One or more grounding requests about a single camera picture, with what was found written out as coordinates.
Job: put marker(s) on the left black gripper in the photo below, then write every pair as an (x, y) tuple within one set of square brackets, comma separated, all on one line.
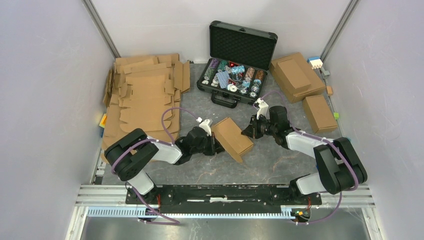
[(215, 146)]

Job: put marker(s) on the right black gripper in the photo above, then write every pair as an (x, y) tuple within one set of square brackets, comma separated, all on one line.
[(251, 130)]

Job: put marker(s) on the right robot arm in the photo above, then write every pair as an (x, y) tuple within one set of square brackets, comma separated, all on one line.
[(339, 167)]

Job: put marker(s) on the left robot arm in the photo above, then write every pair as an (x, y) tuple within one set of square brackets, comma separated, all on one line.
[(129, 155)]

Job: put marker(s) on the small folded cardboard box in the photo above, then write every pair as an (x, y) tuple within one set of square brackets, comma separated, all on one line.
[(319, 114)]

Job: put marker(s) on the large folded cardboard box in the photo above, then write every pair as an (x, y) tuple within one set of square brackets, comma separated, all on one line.
[(317, 85)]

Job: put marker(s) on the black poker chip case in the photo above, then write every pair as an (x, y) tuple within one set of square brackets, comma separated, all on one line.
[(239, 60)]

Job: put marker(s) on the green cube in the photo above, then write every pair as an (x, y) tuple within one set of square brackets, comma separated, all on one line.
[(336, 115)]

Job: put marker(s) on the small wooden cube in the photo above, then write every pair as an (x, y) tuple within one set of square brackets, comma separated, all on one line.
[(329, 90)]

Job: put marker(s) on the stack of flat cardboard blanks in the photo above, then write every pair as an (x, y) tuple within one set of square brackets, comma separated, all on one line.
[(145, 92)]

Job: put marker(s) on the blue white toy block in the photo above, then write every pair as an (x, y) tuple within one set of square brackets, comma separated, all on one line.
[(315, 62)]

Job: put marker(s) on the grey toy block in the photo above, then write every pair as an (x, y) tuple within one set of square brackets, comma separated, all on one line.
[(324, 73)]

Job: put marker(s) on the orange yellow block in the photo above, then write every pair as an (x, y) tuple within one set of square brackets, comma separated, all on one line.
[(102, 124)]

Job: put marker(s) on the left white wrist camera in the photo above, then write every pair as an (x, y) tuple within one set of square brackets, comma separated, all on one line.
[(205, 124)]

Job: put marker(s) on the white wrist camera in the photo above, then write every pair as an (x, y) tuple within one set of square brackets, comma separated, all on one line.
[(205, 124), (262, 108)]

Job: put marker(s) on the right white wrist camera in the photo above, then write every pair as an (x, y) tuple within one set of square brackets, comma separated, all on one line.
[(262, 108)]

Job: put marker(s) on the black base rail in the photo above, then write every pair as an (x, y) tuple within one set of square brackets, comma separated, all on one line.
[(227, 199)]

